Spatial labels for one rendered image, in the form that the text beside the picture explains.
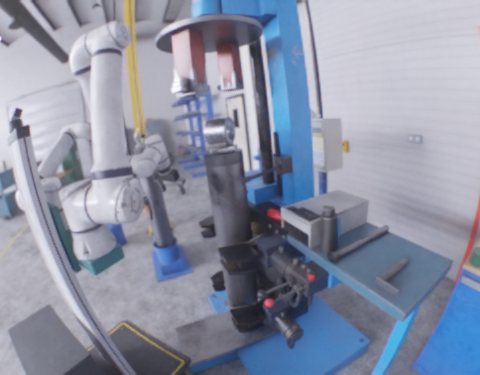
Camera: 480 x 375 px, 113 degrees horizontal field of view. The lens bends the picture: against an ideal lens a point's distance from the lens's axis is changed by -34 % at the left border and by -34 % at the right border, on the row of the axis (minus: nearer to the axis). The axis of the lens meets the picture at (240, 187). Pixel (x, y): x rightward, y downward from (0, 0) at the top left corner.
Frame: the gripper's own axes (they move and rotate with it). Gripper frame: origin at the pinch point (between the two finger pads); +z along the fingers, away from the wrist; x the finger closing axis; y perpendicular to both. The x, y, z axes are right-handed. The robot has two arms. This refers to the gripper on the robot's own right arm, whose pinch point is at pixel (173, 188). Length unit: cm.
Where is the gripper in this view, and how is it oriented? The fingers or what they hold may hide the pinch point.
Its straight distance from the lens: 138.1
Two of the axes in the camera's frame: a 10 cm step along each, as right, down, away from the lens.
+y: -3.1, 6.7, -6.8
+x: 9.4, 1.1, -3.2
